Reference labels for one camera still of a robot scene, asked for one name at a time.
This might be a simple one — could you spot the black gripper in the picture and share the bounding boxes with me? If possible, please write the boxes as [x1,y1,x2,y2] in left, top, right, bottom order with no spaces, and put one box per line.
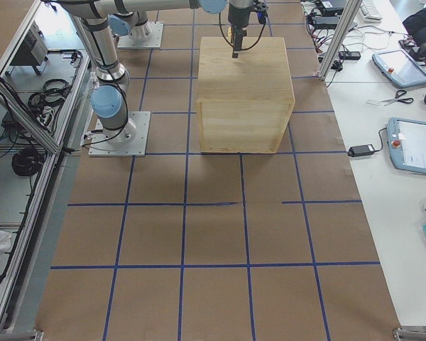
[228,0,266,58]

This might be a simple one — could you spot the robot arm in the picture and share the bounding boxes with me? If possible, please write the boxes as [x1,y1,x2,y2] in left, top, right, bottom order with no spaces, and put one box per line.
[109,12,152,41]
[58,1,268,82]

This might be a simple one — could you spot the wooden drawer cabinet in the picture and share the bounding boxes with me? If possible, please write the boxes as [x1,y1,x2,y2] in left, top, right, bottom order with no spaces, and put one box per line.
[196,36,295,153]

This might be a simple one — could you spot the far teach pendant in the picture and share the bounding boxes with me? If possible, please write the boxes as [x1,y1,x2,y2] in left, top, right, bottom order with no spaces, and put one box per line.
[372,49,426,88]

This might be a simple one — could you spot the teach pendant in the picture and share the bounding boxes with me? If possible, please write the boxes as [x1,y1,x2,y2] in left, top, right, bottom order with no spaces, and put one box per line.
[372,49,426,88]
[387,117,426,175]

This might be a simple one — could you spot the black power adapter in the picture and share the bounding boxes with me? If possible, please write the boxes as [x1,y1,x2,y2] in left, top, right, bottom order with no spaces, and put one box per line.
[347,144,376,158]

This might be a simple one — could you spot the black scissors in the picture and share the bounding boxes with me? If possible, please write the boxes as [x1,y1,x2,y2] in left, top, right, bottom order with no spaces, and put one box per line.
[381,90,414,106]

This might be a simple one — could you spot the near teach pendant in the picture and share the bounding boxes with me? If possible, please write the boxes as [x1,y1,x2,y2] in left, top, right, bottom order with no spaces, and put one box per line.
[387,117,426,175]

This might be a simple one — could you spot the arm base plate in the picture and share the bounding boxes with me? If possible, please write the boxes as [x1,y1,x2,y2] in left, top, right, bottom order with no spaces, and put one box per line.
[88,112,151,157]
[118,21,164,50]

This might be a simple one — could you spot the aluminium frame post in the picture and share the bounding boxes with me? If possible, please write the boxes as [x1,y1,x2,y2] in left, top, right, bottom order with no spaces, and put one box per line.
[318,0,361,80]

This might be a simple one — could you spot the coiled black cable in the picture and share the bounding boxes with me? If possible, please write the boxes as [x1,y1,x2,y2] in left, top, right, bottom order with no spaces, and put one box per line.
[11,147,45,178]

